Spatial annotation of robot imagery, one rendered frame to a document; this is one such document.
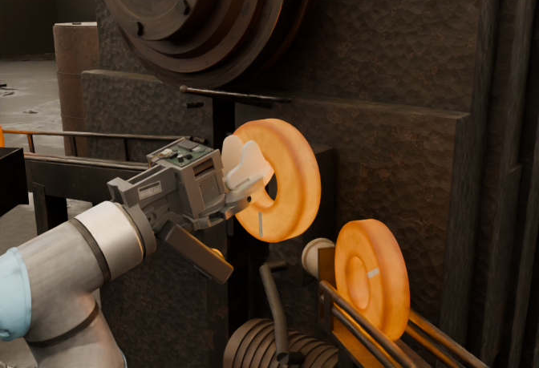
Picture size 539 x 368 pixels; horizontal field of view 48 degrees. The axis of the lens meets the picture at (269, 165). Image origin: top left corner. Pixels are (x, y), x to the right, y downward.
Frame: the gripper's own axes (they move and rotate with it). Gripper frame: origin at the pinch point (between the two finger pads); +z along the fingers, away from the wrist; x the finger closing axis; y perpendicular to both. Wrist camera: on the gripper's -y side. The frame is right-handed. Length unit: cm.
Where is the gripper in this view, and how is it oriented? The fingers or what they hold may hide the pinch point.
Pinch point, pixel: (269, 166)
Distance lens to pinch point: 75.2
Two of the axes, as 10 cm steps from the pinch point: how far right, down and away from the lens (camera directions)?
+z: 7.3, -4.3, 5.3
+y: -1.9, -8.7, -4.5
